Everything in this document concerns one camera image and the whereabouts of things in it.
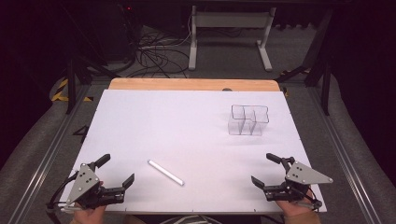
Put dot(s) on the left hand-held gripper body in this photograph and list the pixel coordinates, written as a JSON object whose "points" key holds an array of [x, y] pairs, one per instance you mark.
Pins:
{"points": [[83, 182]]}

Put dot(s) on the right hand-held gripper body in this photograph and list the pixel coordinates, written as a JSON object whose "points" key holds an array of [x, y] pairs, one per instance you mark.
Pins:
{"points": [[303, 175]]}

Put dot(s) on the person's left hand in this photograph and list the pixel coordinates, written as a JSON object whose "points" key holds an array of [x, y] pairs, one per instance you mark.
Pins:
{"points": [[90, 215]]}

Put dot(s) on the person's right hand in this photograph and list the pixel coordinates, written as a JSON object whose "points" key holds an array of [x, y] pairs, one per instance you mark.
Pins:
{"points": [[295, 209]]}

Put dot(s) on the white stick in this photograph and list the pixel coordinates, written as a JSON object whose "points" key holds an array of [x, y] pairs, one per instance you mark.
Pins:
{"points": [[166, 172]]}

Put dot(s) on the clear acrylic organizer box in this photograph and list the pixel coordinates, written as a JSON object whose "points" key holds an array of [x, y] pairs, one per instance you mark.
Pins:
{"points": [[249, 121]]}

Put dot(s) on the white table cover sheet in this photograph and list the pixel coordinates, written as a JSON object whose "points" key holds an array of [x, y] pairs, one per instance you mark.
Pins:
{"points": [[174, 130]]}

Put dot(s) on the yellow black hazard tape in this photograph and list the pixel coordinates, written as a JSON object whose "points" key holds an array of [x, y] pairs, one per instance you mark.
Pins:
{"points": [[62, 93]]}

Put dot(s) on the black metal stand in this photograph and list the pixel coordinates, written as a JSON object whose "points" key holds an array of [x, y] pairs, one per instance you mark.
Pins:
{"points": [[71, 87], [326, 90]]}

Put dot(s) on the aluminium floor rail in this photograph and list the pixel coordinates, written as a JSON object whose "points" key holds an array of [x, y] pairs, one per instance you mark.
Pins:
{"points": [[342, 155], [46, 161]]}

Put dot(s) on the white desk frame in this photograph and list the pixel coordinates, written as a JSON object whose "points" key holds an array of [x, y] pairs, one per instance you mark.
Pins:
{"points": [[232, 20]]}

